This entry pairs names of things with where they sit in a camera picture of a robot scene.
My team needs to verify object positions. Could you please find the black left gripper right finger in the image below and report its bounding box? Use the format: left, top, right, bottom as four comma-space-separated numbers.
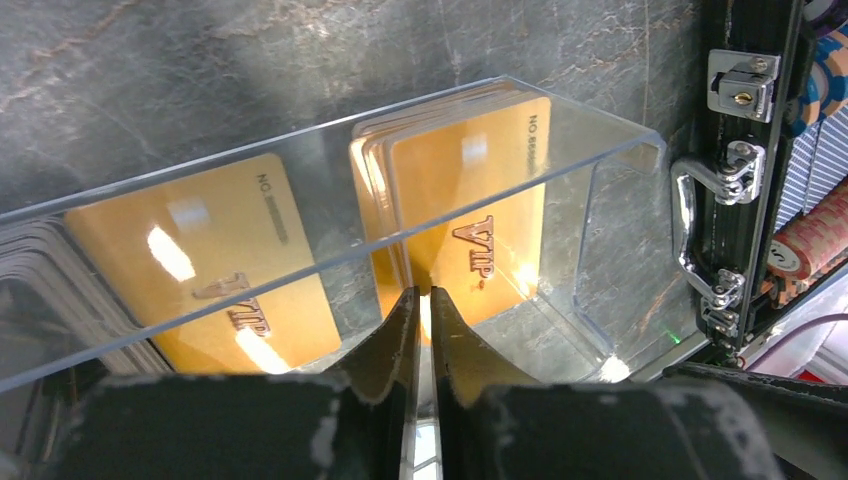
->
430, 287, 783, 479

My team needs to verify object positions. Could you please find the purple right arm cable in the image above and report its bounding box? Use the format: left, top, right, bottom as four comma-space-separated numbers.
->
748, 311, 848, 372

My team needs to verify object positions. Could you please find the gold card stack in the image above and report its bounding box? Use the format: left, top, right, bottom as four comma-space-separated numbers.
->
64, 154, 341, 374
349, 80, 552, 325

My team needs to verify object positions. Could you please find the clear acrylic card tray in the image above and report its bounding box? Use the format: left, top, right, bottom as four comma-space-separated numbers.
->
1, 77, 666, 391

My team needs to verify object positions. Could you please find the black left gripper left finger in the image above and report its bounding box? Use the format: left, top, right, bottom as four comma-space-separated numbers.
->
43, 288, 420, 479

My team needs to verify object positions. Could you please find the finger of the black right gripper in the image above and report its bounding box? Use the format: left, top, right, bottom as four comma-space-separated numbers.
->
662, 362, 847, 479

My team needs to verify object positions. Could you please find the blue playing card deck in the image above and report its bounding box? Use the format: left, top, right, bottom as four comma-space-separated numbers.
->
774, 110, 847, 231

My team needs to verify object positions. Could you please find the purple green chip stack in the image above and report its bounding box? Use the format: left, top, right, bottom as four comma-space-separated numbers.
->
803, 0, 847, 37

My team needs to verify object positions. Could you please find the black card stack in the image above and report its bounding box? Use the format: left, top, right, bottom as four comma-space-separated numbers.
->
1, 216, 171, 383

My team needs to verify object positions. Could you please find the black poker chip case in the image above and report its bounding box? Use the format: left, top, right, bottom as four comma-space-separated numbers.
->
670, 1, 816, 362

